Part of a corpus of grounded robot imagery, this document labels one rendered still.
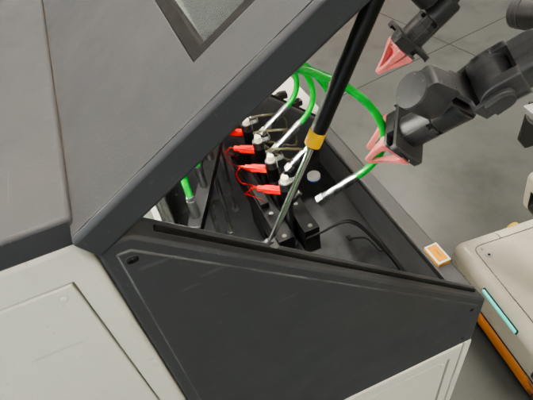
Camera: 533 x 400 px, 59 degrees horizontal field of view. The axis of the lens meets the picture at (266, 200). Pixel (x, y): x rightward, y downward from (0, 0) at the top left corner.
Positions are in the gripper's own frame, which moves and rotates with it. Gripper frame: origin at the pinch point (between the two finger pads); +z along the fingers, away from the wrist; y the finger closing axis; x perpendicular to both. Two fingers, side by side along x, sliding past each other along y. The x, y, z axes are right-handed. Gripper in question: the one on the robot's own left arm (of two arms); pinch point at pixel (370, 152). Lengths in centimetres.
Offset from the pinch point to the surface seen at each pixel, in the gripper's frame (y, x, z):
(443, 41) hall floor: -242, 144, 98
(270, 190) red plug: 1.7, -5.8, 24.1
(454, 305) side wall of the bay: 20.2, 25.1, 0.4
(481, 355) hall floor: -3, 118, 57
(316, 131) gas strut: 22.7, -25.5, -19.5
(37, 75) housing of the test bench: 16, -53, 7
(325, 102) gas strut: 21.3, -26.8, -22.3
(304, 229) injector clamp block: 5.5, 6.0, 25.4
